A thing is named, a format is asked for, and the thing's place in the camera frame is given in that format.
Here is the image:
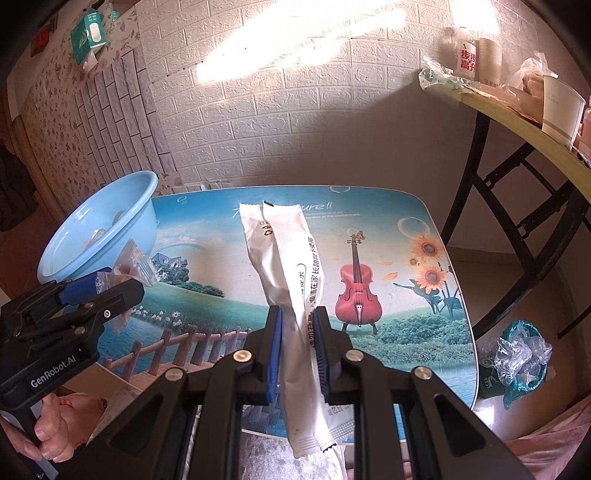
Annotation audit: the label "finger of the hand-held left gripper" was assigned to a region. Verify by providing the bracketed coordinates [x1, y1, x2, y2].
[62, 279, 146, 341]
[25, 273, 104, 319]

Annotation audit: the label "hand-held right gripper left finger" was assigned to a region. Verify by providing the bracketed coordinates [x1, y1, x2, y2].
[95, 305, 284, 480]

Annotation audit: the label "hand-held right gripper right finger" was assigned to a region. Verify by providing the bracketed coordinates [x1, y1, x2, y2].
[310, 305, 534, 480]

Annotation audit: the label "clear bag of brown snacks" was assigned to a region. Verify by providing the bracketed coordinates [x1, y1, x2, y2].
[95, 239, 158, 334]

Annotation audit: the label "light blue plastic basin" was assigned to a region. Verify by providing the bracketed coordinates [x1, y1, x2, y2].
[37, 171, 159, 285]

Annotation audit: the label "person's left hand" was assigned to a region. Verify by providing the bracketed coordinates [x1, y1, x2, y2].
[9, 392, 109, 463]

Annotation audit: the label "small picture-printed table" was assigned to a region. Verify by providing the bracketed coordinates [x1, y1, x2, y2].
[99, 185, 478, 437]

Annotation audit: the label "dark hanging clothes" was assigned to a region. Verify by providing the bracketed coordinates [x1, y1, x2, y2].
[0, 143, 38, 232]

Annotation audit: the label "green trash bin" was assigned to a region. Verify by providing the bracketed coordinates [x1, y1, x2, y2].
[478, 320, 555, 411]

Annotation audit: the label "crumpled clear plastic wrap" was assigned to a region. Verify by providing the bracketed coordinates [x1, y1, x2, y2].
[494, 325, 553, 387]

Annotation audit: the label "pink blanket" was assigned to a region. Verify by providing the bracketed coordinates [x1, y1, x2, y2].
[508, 406, 591, 480]

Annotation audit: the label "greenish crumpled plastic bag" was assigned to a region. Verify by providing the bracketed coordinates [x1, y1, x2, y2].
[419, 55, 481, 94]

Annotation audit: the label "wooden folding table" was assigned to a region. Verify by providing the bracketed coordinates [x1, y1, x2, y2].
[418, 69, 591, 343]

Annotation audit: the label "white bottle with red label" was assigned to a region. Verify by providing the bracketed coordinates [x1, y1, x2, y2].
[452, 25, 478, 79]

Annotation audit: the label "stack of paper cups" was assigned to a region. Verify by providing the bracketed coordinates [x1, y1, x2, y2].
[477, 38, 503, 86]

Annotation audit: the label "white paper cup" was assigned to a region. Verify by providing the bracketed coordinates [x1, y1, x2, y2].
[541, 74, 586, 149]

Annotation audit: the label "clear plastic bag of food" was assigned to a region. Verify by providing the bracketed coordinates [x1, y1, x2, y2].
[510, 53, 559, 100]

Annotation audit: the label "red wall sticker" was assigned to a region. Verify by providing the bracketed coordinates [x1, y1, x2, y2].
[30, 25, 51, 56]

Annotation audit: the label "green white wall package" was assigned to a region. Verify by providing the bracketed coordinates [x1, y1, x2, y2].
[69, 7, 109, 70]

